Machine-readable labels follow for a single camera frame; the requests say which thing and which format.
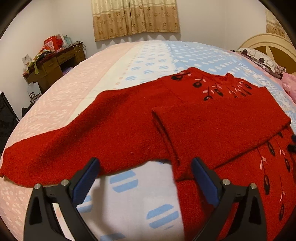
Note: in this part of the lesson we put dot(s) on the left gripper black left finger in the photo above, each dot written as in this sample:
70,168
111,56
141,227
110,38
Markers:
41,222

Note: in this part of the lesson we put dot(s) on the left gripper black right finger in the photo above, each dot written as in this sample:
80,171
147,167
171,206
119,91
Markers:
249,222

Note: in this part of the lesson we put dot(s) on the red knitted embroidered sweater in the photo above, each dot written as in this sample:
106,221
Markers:
237,129

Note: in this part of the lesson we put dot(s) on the pink and blue bed blanket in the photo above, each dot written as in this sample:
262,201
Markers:
142,203

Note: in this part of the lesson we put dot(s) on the black bag on floor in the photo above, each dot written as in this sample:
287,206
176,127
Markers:
8,121

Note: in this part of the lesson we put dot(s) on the white paper shopping bag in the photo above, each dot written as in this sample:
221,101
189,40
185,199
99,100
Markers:
34,92

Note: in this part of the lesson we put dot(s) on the pink pillow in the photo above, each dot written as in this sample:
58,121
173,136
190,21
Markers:
289,85

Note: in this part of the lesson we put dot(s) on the dark wooden desk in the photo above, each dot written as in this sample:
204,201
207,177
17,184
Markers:
52,67

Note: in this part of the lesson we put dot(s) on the white patterned pillow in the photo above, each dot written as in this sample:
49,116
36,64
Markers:
263,61

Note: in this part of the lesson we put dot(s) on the cream and brown headboard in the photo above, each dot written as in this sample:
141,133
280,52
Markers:
279,49

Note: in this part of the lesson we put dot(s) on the red gift box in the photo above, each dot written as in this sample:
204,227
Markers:
53,43

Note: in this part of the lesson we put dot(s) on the beige curtain beside headboard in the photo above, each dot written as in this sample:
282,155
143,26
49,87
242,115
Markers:
273,26

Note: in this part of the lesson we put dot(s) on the beige patterned window curtain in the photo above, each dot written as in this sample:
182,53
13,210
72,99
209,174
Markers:
114,19

